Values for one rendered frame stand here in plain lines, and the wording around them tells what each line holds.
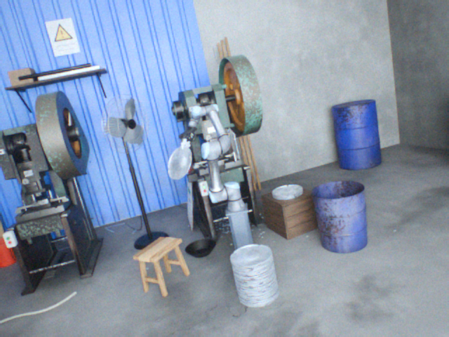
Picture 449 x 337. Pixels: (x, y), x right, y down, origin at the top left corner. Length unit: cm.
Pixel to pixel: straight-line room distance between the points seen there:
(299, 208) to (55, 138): 221
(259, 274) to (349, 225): 89
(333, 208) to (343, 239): 27
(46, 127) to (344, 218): 253
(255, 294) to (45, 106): 229
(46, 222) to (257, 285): 206
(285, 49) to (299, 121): 105
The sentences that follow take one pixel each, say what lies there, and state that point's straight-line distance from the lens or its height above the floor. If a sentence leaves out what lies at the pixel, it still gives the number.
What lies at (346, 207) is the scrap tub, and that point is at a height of 40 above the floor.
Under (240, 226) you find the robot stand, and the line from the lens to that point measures 291.
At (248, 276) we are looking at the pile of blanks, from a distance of 237.
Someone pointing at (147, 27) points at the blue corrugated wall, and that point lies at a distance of 470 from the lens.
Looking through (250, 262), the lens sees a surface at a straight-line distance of 235.
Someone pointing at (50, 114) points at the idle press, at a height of 154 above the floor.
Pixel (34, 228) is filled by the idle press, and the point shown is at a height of 58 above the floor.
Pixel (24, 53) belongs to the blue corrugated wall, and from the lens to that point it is 479.
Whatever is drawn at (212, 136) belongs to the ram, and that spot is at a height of 100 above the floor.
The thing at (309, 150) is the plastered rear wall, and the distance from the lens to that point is 533.
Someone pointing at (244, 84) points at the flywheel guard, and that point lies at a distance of 325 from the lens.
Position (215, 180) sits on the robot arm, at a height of 76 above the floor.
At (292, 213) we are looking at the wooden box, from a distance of 319.
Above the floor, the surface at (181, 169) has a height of 89.
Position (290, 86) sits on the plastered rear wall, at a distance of 513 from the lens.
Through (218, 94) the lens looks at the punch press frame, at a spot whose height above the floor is 140.
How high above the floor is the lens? 147
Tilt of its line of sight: 13 degrees down
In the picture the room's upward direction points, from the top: 12 degrees counter-clockwise
